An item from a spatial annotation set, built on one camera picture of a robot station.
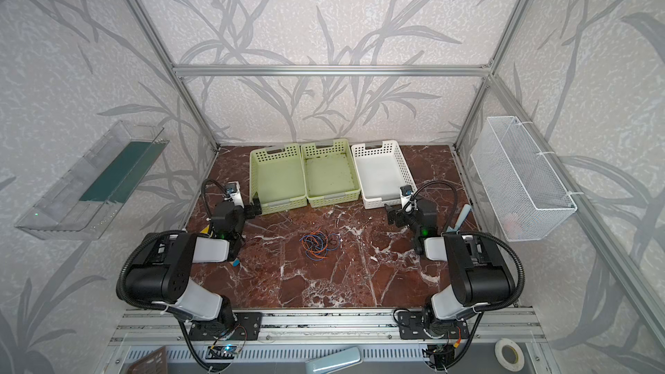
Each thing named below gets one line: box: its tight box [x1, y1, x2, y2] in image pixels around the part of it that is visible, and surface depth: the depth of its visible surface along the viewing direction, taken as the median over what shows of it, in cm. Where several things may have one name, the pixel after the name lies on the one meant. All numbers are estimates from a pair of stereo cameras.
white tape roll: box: [494, 337, 526, 373], surface depth 70 cm
